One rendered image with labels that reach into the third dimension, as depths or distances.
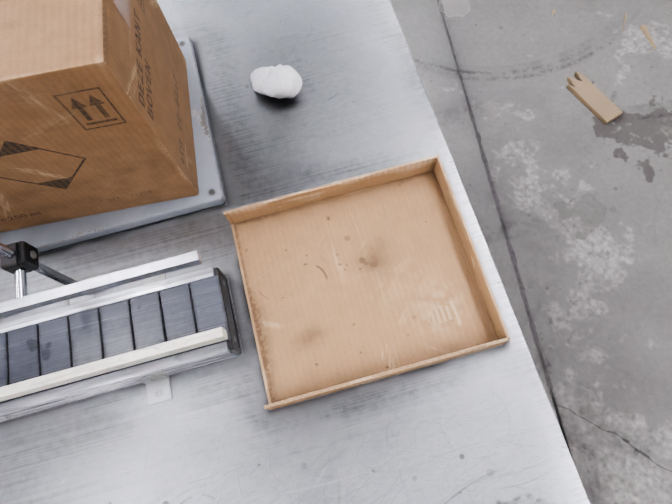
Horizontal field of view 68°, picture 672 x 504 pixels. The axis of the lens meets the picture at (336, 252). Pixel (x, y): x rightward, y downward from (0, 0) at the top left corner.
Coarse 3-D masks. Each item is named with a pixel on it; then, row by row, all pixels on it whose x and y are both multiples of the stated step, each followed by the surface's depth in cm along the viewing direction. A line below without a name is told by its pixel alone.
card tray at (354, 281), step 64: (320, 192) 67; (384, 192) 69; (448, 192) 66; (256, 256) 67; (320, 256) 67; (384, 256) 66; (448, 256) 66; (256, 320) 64; (320, 320) 64; (384, 320) 63; (448, 320) 63; (320, 384) 61
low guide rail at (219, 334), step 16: (192, 336) 56; (208, 336) 56; (224, 336) 56; (128, 352) 56; (144, 352) 56; (160, 352) 56; (176, 352) 57; (80, 368) 55; (96, 368) 55; (112, 368) 56; (16, 384) 55; (32, 384) 55; (48, 384) 55; (0, 400) 56
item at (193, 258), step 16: (176, 256) 54; (192, 256) 54; (128, 272) 54; (144, 272) 54; (160, 272) 54; (64, 288) 54; (80, 288) 54; (96, 288) 54; (0, 304) 53; (16, 304) 53; (32, 304) 53; (48, 304) 54
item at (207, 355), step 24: (144, 288) 62; (48, 312) 62; (72, 312) 62; (168, 360) 59; (192, 360) 59; (216, 360) 62; (72, 384) 59; (96, 384) 58; (120, 384) 60; (0, 408) 58; (24, 408) 59; (48, 408) 62
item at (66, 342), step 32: (192, 288) 61; (64, 320) 61; (96, 320) 61; (128, 320) 61; (160, 320) 60; (192, 320) 60; (224, 320) 60; (0, 352) 60; (32, 352) 60; (64, 352) 60; (96, 352) 59; (0, 384) 59; (64, 384) 59
